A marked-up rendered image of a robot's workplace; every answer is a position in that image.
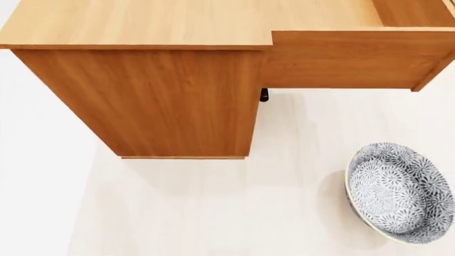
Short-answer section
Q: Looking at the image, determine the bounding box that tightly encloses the floral patterned ceramic bowl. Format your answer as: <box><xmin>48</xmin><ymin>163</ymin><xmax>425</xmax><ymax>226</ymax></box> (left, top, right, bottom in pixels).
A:
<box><xmin>343</xmin><ymin>142</ymin><xmax>455</xmax><ymax>245</ymax></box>

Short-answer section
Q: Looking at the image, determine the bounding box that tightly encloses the open wooden drawer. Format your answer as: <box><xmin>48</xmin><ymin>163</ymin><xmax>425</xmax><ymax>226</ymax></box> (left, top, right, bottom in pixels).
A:
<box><xmin>262</xmin><ymin>0</ymin><xmax>455</xmax><ymax>93</ymax></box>

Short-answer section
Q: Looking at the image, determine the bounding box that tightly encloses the wooden cabinet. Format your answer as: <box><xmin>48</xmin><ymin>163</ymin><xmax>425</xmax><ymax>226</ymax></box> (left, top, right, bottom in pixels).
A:
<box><xmin>0</xmin><ymin>0</ymin><xmax>387</xmax><ymax>161</ymax></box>

